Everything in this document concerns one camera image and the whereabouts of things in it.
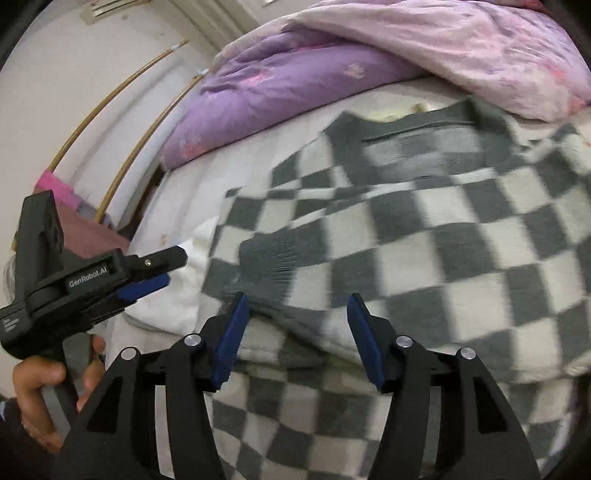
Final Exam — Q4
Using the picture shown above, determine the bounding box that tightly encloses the grey beige curtain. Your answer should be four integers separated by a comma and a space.
170, 0, 260, 52

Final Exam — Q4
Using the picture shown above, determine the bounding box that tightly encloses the purple floral quilt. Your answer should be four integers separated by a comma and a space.
161, 0, 591, 172

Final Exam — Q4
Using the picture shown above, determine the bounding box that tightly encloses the grey white checkered sweater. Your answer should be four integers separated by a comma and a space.
198, 98, 591, 480

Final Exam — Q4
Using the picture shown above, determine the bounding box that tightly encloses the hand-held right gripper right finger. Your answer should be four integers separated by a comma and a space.
346, 293, 541, 480

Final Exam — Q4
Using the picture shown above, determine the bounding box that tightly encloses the white snap-button jacket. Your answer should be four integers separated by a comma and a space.
124, 217, 243, 334

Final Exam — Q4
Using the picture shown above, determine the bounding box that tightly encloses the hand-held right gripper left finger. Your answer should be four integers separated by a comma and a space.
51, 292, 250, 480

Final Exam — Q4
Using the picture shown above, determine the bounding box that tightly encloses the person's left hand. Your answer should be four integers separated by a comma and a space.
12, 335, 107, 451

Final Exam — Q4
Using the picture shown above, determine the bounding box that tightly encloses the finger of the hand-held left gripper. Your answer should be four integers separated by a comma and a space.
121, 246, 188, 280
115, 272, 170, 308

